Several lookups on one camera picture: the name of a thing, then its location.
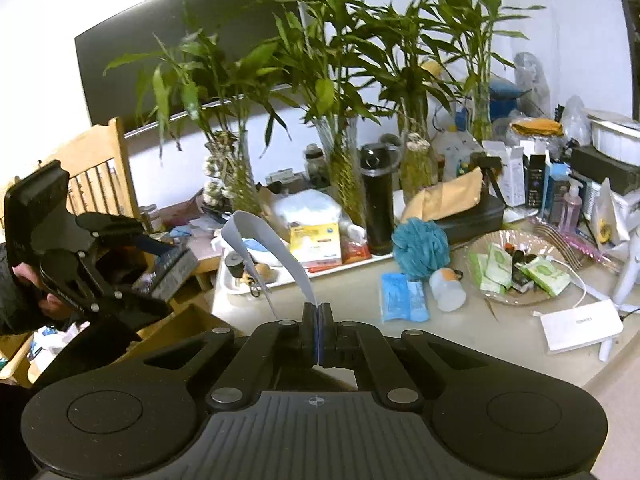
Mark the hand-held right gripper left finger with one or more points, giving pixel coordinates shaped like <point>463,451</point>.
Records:
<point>312,332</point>

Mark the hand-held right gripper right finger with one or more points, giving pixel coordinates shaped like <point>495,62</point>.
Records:
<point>326,332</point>

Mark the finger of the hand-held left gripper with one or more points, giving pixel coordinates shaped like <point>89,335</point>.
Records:
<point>125,307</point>
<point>150,246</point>

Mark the brown cardboard box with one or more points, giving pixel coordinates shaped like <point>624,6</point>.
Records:
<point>192,322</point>

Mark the person's left hand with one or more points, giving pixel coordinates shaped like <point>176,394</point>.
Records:
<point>50,305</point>

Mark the small glass jar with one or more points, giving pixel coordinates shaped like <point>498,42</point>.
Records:
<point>151,219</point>

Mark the wooden side desk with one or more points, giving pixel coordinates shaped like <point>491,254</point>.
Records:
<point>200,255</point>

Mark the wooden chair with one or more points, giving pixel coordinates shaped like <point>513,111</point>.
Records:
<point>95,170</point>

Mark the white plastic tray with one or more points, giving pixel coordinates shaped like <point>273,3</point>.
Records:
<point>360,266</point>

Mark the blue plastic packet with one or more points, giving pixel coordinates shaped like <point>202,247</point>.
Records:
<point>395,297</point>
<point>419,302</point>

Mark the black round canister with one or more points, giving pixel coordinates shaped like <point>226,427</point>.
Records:
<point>234,265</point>

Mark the red snack packet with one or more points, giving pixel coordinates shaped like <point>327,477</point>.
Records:
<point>356,251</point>

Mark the yellow and white box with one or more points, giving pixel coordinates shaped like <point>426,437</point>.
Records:
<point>317,245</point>

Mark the dried white flower bunch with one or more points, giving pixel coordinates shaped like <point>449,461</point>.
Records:
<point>216,182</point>

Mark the lucky bamboo in glass vase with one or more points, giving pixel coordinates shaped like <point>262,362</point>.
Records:
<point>342,180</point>
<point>237,185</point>
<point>480,120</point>
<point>415,175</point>

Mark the white plastic bag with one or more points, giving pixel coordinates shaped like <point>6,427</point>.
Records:
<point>310,210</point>

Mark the blue bath loofah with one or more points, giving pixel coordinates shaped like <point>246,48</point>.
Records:
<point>420,250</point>

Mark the white plastic jar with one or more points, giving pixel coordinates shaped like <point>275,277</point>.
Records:
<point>447,292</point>

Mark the black thermos bottle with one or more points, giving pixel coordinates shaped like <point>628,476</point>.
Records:
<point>377,210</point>

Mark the green wet wipes packet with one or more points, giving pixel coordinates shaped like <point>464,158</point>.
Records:
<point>477,270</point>
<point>547,276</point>
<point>497,267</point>

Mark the brown paper envelope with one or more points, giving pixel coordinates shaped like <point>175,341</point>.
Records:
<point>445,195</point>

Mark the black flat case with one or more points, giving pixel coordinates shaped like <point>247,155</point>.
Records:
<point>475,220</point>

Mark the small black tripod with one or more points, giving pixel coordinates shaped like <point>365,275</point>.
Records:
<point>490,170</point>

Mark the white carton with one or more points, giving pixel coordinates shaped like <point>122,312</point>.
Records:
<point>505,175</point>

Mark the white router box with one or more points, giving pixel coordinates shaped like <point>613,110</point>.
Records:
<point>582,325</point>

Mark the black carton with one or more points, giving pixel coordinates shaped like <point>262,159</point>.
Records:
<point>536,180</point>

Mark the blue carton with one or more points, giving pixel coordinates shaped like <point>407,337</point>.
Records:
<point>556,195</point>

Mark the pink pump soap bottle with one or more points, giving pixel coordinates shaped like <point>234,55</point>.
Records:
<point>570,210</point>

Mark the pink plastic comb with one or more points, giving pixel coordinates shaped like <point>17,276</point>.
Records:
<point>590,247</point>

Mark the yellow cloth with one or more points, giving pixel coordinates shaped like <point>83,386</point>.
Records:
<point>537,127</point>

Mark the white crumpled paper bag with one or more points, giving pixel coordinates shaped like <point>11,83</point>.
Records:
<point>610,215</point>

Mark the black box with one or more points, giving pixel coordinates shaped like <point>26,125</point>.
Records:
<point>600,170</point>

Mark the clear plastic bag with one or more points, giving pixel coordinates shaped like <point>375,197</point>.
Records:
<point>574,117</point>

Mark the white plastic bowl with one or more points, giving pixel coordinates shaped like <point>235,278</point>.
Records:
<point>617,137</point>

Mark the black wall television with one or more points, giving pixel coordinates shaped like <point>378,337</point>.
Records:
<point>190,50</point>

